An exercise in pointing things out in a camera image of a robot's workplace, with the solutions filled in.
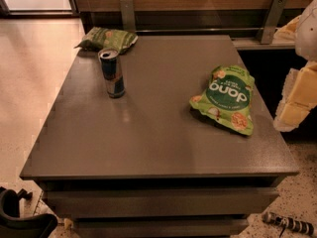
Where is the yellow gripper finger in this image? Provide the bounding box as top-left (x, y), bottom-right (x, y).
top-left (273, 61), bottom-right (317, 132)
top-left (274, 16), bottom-right (300, 41)

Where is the green rice chip bag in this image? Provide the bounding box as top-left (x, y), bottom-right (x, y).
top-left (189, 65), bottom-right (255, 136)

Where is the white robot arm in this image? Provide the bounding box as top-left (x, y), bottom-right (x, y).
top-left (273, 0), bottom-right (317, 132)

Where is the green jalapeno chip bag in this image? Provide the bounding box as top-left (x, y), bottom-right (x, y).
top-left (77, 27), bottom-right (138, 54)

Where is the blue silver energy drink can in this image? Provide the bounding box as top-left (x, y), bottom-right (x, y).
top-left (98, 48), bottom-right (125, 98)

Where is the black chair base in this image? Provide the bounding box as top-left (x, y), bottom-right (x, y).
top-left (0, 186), bottom-right (58, 238)

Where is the right metal wall bracket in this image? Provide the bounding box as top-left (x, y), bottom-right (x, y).
top-left (257, 0), bottom-right (287, 45)

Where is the metal wall bracket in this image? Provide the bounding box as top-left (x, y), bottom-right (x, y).
top-left (120, 0), bottom-right (136, 32)
top-left (257, 0), bottom-right (287, 45)

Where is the left metal wall bracket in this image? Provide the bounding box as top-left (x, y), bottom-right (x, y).
top-left (120, 0), bottom-right (136, 32)

